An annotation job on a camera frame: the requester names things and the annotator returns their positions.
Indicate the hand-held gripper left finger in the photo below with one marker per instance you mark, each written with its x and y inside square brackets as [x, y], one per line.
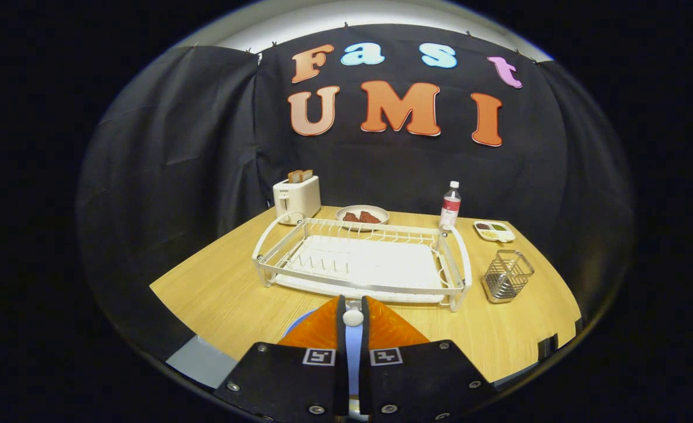
[340, 352]

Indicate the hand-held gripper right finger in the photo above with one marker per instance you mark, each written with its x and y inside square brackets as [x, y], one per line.
[365, 352]

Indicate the blue plate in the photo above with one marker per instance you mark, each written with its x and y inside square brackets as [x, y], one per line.
[353, 364]

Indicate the small white round plate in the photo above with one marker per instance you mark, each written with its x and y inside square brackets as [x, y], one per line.
[352, 208]

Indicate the white divided condiment dish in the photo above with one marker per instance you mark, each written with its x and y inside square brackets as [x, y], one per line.
[499, 235]

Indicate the white drip tray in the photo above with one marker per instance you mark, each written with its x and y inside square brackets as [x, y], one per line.
[393, 264]

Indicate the brown meat piece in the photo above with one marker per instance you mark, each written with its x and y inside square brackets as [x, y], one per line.
[350, 217]
[370, 218]

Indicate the white toaster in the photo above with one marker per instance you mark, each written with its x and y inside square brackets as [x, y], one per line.
[302, 197]

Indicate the red label water bottle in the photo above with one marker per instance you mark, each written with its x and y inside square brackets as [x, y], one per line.
[450, 211]

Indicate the black table edge clamp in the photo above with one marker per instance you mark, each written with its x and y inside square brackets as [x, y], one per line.
[580, 326]
[548, 348]

